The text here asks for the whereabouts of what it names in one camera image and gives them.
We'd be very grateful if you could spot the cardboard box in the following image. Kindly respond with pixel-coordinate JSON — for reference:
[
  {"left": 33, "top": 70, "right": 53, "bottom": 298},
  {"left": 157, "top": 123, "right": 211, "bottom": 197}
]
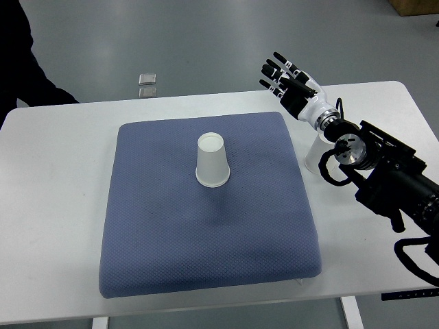
[{"left": 389, "top": 0, "right": 438, "bottom": 16}]

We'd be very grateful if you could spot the black table control panel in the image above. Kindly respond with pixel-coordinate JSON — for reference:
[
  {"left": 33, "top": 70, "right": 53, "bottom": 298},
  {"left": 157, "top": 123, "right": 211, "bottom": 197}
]
[{"left": 381, "top": 289, "right": 439, "bottom": 301}]

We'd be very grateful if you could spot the white paper cup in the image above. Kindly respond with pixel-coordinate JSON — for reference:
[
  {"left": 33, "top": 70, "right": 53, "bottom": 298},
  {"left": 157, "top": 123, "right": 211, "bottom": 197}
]
[
  {"left": 195, "top": 132, "right": 230, "bottom": 188},
  {"left": 305, "top": 134, "right": 347, "bottom": 182}
]

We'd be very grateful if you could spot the person in dark clothing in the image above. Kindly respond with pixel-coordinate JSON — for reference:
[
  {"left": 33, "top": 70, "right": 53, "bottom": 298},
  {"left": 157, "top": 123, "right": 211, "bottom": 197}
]
[{"left": 1, "top": 1, "right": 78, "bottom": 121}]

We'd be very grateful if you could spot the lower metal floor plate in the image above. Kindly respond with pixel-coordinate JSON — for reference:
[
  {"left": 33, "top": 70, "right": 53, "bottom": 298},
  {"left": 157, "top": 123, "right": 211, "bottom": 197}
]
[{"left": 139, "top": 87, "right": 157, "bottom": 99}]

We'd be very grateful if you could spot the white left table leg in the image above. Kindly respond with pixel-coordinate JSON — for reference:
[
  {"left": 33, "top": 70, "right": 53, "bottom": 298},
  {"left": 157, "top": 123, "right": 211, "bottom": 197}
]
[{"left": 91, "top": 317, "right": 109, "bottom": 329}]

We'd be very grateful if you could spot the metal floor plate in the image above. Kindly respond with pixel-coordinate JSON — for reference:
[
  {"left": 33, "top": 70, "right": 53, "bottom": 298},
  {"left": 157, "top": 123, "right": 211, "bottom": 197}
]
[
  {"left": 139, "top": 73, "right": 156, "bottom": 86},
  {"left": 139, "top": 87, "right": 157, "bottom": 99}
]

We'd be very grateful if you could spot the white right table leg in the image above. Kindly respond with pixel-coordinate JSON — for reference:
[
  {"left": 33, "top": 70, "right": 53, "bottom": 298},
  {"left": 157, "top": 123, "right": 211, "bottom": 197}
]
[{"left": 340, "top": 296, "right": 364, "bottom": 329}]

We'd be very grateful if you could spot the black braided cable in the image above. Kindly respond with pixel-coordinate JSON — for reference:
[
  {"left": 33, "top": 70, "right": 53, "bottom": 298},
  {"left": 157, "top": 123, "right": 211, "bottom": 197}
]
[{"left": 393, "top": 235, "right": 439, "bottom": 289}]

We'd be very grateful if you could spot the upper metal floor plate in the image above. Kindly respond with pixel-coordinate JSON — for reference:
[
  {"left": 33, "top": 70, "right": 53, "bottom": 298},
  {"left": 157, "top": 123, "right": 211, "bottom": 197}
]
[{"left": 139, "top": 73, "right": 156, "bottom": 86}]

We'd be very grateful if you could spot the white table leg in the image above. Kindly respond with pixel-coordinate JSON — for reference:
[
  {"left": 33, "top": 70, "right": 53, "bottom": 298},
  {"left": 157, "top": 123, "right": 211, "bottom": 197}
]
[
  {"left": 91, "top": 317, "right": 109, "bottom": 329},
  {"left": 340, "top": 296, "right": 364, "bottom": 329}
]

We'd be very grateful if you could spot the blue quilted cushion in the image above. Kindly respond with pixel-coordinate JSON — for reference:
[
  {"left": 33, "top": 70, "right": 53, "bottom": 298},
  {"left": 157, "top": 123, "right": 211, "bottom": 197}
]
[{"left": 99, "top": 112, "right": 322, "bottom": 298}]

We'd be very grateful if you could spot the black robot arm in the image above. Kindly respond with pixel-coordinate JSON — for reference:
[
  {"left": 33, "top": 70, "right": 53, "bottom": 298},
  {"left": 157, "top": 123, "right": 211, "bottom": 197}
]
[{"left": 318, "top": 119, "right": 438, "bottom": 236}]

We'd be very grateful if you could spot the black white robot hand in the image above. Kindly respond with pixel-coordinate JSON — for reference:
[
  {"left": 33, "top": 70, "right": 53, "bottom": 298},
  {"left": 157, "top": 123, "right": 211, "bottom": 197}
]
[{"left": 259, "top": 51, "right": 342, "bottom": 132}]

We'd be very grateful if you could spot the white paper cup on cushion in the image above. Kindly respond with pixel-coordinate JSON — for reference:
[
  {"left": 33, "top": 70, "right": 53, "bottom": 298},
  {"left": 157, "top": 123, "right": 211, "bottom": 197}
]
[{"left": 195, "top": 132, "right": 230, "bottom": 188}]

